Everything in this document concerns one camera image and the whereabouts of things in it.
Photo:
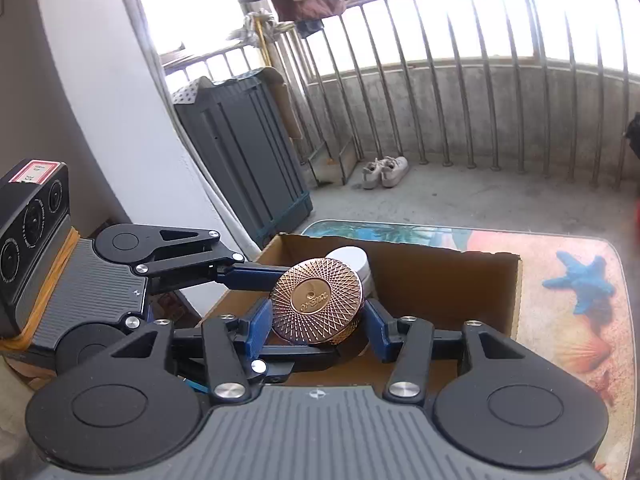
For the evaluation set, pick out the metal balcony railing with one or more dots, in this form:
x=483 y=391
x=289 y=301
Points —
x=495 y=160

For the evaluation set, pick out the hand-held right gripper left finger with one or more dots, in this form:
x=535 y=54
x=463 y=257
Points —
x=261 y=325

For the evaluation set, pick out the metal floor rack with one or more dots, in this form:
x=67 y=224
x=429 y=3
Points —
x=330 y=160

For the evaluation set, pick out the rose gold round compact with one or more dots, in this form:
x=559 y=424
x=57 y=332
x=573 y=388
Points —
x=315 y=300

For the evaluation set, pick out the round white lid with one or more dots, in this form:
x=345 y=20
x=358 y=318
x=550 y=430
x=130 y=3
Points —
x=352 y=260

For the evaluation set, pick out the yellow rubber band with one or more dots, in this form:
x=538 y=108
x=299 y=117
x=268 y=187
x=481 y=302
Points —
x=60 y=260

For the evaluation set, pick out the dark grey folded panel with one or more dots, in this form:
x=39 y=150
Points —
x=240 y=160

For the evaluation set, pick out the white shoe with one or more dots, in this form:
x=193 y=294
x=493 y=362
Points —
x=395 y=169
x=372 y=172

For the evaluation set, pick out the brown cardboard box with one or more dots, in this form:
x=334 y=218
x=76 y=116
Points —
x=440 y=285

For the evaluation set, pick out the starfish printed table cover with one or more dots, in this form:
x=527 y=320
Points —
x=550 y=320

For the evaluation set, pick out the brown cardboard sheet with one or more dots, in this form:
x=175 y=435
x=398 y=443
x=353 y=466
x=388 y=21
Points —
x=287 y=105

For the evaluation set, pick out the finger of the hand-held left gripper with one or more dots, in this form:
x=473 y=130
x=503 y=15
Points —
x=310 y=358
x=252 y=276

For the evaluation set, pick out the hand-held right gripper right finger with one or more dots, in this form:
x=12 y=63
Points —
x=376 y=331

